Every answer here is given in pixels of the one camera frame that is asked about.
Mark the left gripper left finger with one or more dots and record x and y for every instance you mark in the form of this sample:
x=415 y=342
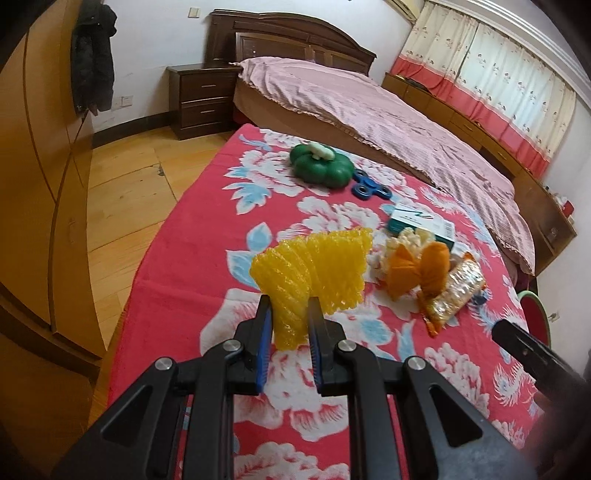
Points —
x=176 y=419

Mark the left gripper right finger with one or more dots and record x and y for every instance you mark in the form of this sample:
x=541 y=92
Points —
x=406 y=421

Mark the orange wrapper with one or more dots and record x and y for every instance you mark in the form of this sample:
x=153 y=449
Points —
x=405 y=272

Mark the yellow foam net sleeve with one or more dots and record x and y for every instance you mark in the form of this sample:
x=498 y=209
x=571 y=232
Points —
x=328 y=265

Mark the clear snack bag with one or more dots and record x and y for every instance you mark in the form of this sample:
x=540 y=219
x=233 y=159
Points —
x=463 y=282

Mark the white teal medicine box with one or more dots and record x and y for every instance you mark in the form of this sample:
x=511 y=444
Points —
x=418 y=216

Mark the red bin green rim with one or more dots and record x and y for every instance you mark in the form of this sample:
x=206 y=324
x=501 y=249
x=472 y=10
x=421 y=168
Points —
x=535 y=316

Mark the wooden wardrobe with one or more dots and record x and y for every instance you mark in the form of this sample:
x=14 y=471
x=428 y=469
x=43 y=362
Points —
x=46 y=298

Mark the wooden corner shelf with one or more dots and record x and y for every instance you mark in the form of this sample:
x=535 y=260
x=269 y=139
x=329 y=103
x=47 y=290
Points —
x=552 y=232

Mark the red floral tablecloth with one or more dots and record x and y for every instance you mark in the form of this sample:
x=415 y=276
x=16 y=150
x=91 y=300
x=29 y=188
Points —
x=249 y=228

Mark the long wooden cabinet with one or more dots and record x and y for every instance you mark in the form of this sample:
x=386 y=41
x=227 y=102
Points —
x=418 y=97

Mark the blue fidget spinner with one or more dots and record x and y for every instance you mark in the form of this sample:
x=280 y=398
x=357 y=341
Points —
x=365 y=188

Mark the red cup on shelf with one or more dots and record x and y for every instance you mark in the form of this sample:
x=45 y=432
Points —
x=568 y=208

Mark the green pumpkin toy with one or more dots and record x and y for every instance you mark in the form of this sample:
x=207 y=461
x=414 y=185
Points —
x=319 y=164

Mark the pink checked bedspread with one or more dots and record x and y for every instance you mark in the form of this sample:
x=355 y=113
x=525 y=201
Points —
x=350 y=111

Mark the cream and red curtains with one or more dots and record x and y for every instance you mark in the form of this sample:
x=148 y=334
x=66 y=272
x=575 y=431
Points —
x=494 y=81

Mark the dark wooden nightstand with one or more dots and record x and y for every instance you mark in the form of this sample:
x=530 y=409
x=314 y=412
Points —
x=201 y=98

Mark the black hanging jacket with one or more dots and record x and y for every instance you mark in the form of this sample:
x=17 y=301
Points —
x=91 y=60

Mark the wooden bed frame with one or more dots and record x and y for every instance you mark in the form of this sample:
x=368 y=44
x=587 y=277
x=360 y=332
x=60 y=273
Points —
x=237 y=36

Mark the wall air conditioner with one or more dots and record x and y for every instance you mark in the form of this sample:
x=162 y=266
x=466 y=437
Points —
x=409 y=9

